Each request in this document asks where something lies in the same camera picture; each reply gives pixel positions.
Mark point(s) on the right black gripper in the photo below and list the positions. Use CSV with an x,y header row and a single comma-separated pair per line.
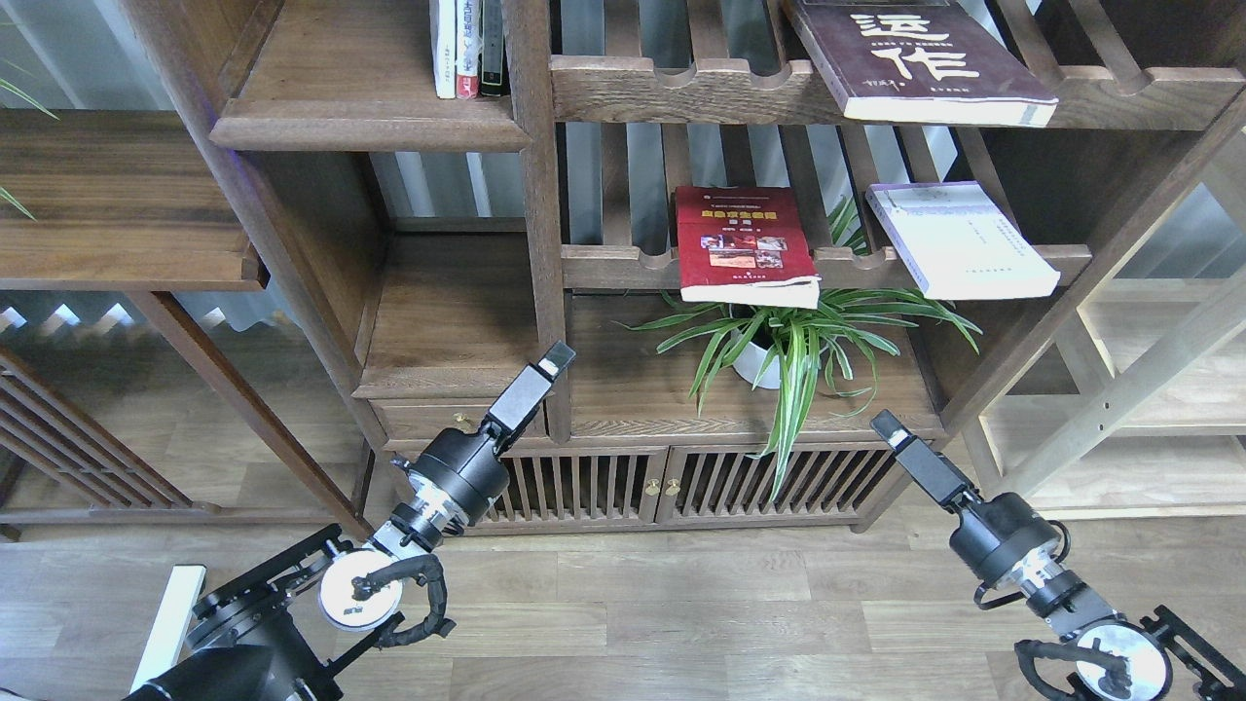
x,y
993,536

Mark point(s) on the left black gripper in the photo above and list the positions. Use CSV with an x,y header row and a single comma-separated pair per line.
x,y
464,470

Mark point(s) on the white lavender book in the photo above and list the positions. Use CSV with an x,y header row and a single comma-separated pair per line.
x,y
957,244

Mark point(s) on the dark maroon book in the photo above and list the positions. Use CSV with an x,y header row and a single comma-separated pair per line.
x,y
924,63

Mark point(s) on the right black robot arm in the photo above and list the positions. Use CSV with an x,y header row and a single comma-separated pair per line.
x,y
1098,654

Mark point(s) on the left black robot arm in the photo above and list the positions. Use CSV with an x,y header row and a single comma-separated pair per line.
x,y
390,589

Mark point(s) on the brass drawer knob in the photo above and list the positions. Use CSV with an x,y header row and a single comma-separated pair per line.
x,y
463,422

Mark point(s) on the green spider plant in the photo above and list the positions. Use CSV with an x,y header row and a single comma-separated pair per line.
x,y
835,344

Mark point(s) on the white plant pot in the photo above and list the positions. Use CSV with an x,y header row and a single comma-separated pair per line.
x,y
750,362

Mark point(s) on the dark wooden bookshelf cabinet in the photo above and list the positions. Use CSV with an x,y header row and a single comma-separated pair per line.
x,y
431,246

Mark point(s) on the black upright book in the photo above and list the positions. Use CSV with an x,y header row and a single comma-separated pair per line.
x,y
494,80

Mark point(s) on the white table leg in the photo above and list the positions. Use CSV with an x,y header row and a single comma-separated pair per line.
x,y
166,639

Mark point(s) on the red white upright book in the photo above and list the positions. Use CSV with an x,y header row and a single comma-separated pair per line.
x,y
468,48

